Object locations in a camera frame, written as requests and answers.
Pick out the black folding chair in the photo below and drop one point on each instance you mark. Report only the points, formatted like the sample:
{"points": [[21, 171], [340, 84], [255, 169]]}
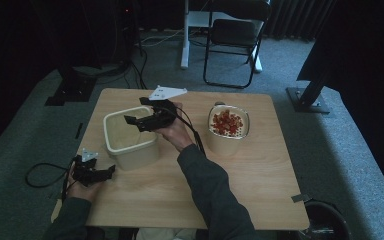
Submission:
{"points": [[235, 33]]}

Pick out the dark curtain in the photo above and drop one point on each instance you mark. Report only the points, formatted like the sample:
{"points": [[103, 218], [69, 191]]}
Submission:
{"points": [[293, 18]]}

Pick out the black stand base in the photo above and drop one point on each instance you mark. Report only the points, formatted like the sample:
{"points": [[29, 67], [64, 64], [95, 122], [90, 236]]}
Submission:
{"points": [[71, 90]]}

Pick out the person's right hand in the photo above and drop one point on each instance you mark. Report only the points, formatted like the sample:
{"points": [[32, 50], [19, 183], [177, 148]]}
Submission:
{"points": [[176, 133]]}

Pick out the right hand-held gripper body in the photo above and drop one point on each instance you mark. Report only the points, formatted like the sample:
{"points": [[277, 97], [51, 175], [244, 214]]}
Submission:
{"points": [[161, 113]]}

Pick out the pile of red candies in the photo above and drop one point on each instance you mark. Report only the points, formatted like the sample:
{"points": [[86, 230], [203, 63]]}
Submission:
{"points": [[227, 122]]}

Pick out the person's left hand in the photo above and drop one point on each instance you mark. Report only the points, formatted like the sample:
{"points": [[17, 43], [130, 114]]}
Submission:
{"points": [[81, 191]]}

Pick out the white square plastic bin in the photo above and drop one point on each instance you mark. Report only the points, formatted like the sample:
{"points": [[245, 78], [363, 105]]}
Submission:
{"points": [[126, 140]]}

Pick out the black round bin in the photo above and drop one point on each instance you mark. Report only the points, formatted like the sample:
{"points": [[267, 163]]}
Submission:
{"points": [[326, 220]]}

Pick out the white desk frame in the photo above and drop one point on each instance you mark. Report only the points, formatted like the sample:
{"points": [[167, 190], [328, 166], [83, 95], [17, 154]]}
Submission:
{"points": [[185, 40]]}

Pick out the grey tape piece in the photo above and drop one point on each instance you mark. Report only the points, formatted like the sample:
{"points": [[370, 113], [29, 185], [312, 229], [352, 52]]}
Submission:
{"points": [[300, 198]]}

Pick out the clear bowl of red candies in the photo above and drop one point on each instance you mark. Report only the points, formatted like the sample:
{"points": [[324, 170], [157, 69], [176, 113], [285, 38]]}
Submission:
{"points": [[225, 145]]}

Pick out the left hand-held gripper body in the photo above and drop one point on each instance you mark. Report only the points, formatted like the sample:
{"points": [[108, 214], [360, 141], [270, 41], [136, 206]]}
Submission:
{"points": [[84, 168]]}

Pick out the small black strip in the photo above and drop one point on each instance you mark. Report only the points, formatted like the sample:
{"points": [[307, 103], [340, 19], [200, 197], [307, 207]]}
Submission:
{"points": [[79, 130]]}

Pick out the black stand with metal base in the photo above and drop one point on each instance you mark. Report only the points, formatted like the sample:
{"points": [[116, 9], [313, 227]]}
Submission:
{"points": [[308, 98]]}

